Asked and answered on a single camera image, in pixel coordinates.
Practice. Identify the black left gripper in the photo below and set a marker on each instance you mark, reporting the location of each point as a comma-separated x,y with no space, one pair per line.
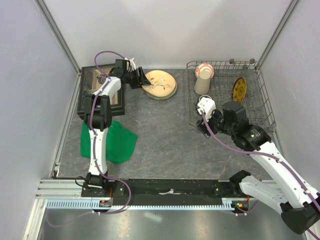
140,81

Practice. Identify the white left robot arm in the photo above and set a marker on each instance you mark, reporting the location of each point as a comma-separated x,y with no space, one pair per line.
98,118

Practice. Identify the beige tall cup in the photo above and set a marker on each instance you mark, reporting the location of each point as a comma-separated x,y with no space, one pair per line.
202,85

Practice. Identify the grey wire dish rack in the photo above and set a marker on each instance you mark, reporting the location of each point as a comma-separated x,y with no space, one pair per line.
256,101

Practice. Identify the white slotted cable duct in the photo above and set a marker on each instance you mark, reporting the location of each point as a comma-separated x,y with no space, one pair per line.
88,204

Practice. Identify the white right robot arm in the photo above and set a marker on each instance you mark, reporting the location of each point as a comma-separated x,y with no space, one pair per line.
297,202

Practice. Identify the cream bird plate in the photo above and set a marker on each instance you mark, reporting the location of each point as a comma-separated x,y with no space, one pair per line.
158,77

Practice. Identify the yellow ceramic plate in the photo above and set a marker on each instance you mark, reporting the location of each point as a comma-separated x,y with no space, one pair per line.
239,90

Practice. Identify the dark green mug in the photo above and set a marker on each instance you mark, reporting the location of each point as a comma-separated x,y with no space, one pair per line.
205,104

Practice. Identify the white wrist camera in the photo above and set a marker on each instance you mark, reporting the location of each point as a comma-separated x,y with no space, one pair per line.
130,64
208,115

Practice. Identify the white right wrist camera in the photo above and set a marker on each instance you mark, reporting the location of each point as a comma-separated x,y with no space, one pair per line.
208,115

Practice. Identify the green cloth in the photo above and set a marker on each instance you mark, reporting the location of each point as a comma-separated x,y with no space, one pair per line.
120,143

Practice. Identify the mint green flower plate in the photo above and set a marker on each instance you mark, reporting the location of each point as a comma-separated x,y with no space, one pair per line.
162,91

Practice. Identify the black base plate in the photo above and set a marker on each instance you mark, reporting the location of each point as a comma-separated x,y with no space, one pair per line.
172,192

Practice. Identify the white red patterned bowl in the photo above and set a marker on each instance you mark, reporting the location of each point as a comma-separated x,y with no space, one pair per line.
204,70

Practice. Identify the black framed wooden box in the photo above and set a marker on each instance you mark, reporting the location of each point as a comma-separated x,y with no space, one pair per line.
91,80

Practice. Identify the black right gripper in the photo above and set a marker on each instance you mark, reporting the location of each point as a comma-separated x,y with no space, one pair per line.
202,127

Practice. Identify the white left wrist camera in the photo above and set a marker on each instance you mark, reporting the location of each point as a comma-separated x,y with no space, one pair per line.
130,64

